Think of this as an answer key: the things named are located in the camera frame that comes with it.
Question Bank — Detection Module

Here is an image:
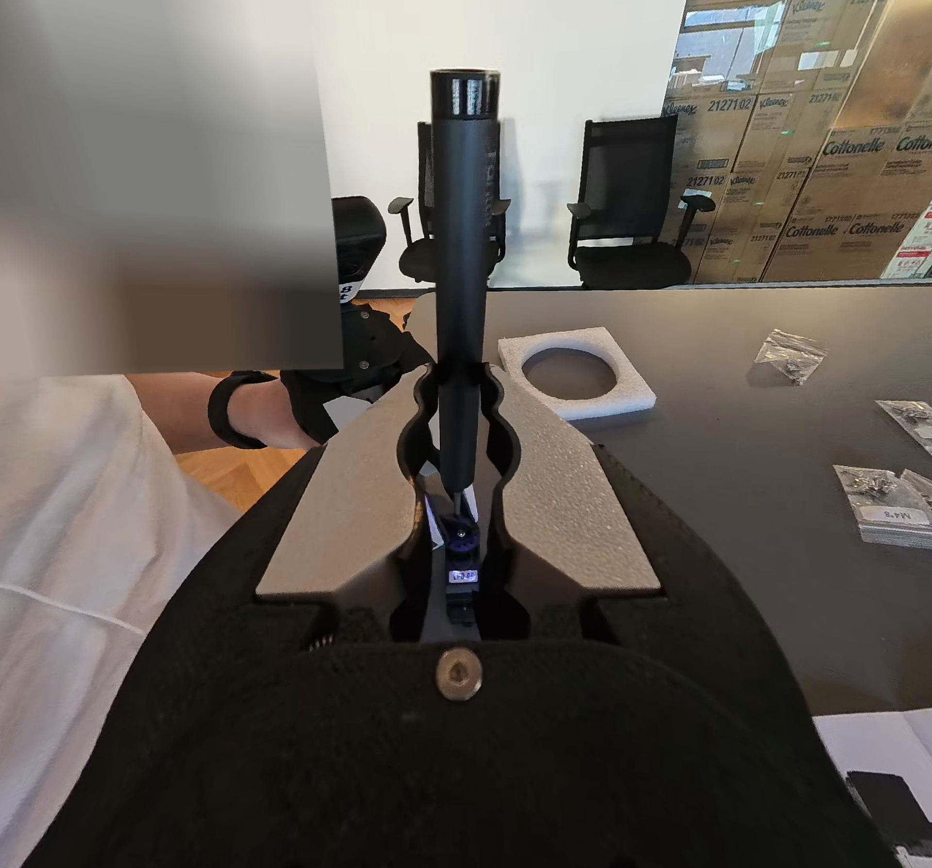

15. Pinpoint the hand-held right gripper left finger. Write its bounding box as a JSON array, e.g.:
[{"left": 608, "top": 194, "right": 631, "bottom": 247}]
[{"left": 256, "top": 364, "right": 439, "bottom": 600}]

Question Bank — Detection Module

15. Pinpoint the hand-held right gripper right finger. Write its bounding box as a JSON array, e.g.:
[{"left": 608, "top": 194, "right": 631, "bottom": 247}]
[{"left": 483, "top": 364, "right": 662, "bottom": 590}]

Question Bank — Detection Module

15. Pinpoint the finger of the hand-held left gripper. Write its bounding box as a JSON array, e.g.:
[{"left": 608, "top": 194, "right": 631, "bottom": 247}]
[{"left": 320, "top": 395, "right": 376, "bottom": 443}]

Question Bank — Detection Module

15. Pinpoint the small servo motor with wires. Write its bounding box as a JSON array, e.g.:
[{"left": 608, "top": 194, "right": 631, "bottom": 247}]
[{"left": 430, "top": 478, "right": 485, "bottom": 625}]

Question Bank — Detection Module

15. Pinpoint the black electric screwdriver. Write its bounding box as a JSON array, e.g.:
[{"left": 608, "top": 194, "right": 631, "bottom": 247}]
[{"left": 428, "top": 67, "right": 502, "bottom": 520}]

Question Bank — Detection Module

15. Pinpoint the person's left forearm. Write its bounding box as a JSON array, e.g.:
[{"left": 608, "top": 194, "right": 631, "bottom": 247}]
[{"left": 131, "top": 373, "right": 219, "bottom": 456}]

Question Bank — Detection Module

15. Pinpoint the dark grey desk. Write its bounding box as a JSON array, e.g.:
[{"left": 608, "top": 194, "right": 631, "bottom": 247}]
[{"left": 404, "top": 284, "right": 932, "bottom": 720}]

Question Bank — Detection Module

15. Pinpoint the person's left hand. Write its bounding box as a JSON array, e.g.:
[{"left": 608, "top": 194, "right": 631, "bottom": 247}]
[{"left": 232, "top": 375, "right": 323, "bottom": 451}]

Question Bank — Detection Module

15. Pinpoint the black mesh office chair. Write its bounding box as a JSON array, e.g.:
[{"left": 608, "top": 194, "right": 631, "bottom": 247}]
[
  {"left": 566, "top": 115, "right": 718, "bottom": 290},
  {"left": 389, "top": 122, "right": 512, "bottom": 283}
]

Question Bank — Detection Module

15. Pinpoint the black wristband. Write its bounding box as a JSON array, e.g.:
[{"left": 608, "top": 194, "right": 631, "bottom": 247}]
[{"left": 207, "top": 371, "right": 281, "bottom": 450}]

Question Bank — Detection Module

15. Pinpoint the group of small screw bags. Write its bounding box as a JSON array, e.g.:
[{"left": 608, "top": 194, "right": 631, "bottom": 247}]
[{"left": 755, "top": 329, "right": 932, "bottom": 549}]

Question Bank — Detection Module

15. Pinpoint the person's white shirt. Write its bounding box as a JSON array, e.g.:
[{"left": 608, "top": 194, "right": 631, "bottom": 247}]
[{"left": 0, "top": 373, "right": 245, "bottom": 868}]

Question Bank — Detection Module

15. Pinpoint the white instruction booklet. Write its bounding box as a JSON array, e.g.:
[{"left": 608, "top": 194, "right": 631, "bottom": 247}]
[{"left": 812, "top": 708, "right": 932, "bottom": 868}]

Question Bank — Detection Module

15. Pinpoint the stack of cardboard boxes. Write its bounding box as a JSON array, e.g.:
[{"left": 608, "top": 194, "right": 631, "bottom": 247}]
[{"left": 663, "top": 0, "right": 932, "bottom": 283}]

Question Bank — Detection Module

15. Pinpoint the white foam square frame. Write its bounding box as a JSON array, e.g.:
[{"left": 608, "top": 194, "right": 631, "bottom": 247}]
[{"left": 498, "top": 327, "right": 658, "bottom": 424}]

